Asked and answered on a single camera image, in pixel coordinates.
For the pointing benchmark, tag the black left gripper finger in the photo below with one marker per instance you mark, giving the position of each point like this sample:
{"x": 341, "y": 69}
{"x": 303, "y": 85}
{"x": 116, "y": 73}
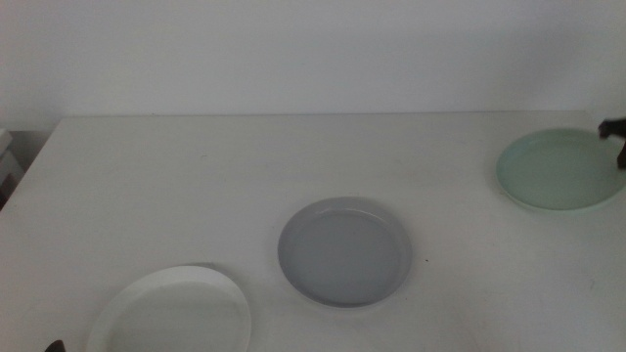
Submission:
{"x": 55, "y": 347}

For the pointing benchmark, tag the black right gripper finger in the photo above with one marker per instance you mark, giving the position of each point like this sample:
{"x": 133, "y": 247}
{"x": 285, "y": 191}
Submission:
{"x": 622, "y": 155}

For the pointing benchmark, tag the pale green shallow bowl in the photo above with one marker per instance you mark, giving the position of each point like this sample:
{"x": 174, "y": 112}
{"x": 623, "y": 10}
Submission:
{"x": 557, "y": 171}

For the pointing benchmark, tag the white shallow bowl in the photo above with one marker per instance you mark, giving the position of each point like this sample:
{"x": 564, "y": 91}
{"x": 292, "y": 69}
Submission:
{"x": 171, "y": 318}

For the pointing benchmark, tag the grey shallow bowl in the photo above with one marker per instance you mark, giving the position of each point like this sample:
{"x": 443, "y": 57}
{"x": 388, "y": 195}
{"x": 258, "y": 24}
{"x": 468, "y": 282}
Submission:
{"x": 342, "y": 254}

